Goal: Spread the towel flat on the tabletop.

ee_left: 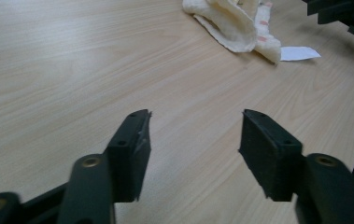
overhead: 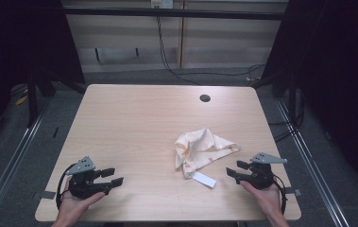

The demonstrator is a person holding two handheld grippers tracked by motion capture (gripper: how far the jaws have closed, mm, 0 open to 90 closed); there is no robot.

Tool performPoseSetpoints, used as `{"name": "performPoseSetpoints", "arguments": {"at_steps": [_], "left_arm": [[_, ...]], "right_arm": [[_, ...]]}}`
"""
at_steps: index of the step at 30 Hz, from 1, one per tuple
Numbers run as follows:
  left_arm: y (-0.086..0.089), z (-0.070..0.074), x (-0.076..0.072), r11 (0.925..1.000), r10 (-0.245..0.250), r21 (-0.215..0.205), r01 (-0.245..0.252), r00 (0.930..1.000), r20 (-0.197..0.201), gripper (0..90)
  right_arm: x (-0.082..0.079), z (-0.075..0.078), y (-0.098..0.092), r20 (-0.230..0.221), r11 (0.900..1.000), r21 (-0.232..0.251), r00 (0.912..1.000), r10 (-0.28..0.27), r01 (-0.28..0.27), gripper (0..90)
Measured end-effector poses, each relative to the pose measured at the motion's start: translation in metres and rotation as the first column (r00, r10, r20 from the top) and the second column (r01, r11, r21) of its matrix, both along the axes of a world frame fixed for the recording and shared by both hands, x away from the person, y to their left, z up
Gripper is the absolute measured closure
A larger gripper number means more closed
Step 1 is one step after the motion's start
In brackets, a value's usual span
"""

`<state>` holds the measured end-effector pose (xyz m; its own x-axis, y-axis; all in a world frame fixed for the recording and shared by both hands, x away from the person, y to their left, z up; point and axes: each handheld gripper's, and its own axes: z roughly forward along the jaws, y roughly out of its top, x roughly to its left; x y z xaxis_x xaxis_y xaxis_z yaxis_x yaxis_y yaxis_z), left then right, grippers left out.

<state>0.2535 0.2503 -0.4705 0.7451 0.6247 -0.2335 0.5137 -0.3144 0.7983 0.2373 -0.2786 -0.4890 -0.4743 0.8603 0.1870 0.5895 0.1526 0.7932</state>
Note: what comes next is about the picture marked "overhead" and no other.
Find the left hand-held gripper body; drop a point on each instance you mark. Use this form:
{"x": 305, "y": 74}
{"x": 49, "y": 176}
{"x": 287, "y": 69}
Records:
{"x": 83, "y": 186}

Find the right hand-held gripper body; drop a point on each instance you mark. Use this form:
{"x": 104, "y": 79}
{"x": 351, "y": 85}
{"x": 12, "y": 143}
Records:
{"x": 260, "y": 176}

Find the cream towel with white label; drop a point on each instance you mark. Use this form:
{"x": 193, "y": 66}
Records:
{"x": 198, "y": 148}

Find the person's left hand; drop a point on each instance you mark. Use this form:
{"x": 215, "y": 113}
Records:
{"x": 71, "y": 205}

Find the person's right hand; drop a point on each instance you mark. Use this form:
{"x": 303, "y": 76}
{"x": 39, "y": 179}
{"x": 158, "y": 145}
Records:
{"x": 266, "y": 198}

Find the grey tape strip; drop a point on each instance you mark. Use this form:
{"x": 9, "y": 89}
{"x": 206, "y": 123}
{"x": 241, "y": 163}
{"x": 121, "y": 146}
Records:
{"x": 46, "y": 195}
{"x": 293, "y": 191}

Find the small black floor strip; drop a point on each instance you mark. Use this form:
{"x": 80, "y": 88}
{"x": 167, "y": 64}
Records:
{"x": 55, "y": 132}

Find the dark round table grommet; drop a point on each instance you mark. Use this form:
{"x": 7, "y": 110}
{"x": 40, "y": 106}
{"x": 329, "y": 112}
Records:
{"x": 205, "y": 98}

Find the black metal stand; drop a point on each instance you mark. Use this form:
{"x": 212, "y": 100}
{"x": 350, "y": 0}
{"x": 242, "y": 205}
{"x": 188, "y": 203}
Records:
{"x": 32, "y": 101}

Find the yellow floor object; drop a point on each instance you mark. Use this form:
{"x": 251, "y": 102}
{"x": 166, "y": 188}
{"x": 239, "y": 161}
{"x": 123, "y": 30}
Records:
{"x": 21, "y": 100}

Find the dark curtain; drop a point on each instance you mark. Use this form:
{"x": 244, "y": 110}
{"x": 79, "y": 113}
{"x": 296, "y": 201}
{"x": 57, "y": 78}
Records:
{"x": 16, "y": 41}
{"x": 340, "y": 63}

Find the black horizontal metal bar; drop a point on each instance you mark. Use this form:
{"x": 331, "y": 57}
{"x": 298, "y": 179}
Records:
{"x": 167, "y": 13}

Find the aluminium floor rail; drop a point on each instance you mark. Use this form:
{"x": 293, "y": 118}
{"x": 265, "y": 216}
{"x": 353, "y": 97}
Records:
{"x": 8, "y": 170}
{"x": 312, "y": 170}

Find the small black wall bracket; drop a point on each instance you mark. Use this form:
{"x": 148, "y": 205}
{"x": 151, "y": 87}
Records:
{"x": 137, "y": 52}

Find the white wall socket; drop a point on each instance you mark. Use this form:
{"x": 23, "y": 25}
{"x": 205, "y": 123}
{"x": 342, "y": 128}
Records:
{"x": 162, "y": 3}

